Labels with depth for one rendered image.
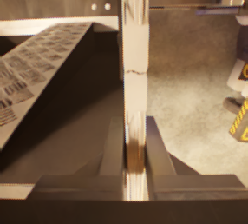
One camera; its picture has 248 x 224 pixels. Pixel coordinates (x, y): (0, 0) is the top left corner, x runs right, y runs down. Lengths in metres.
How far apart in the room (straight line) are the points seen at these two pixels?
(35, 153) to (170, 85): 0.99
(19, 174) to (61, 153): 0.05
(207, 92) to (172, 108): 0.25
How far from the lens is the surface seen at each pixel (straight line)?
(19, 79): 0.41
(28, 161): 0.25
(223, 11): 0.26
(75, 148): 0.24
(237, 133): 1.06
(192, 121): 1.32
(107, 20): 0.87
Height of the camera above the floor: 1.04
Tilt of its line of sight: 64 degrees down
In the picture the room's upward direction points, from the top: 177 degrees counter-clockwise
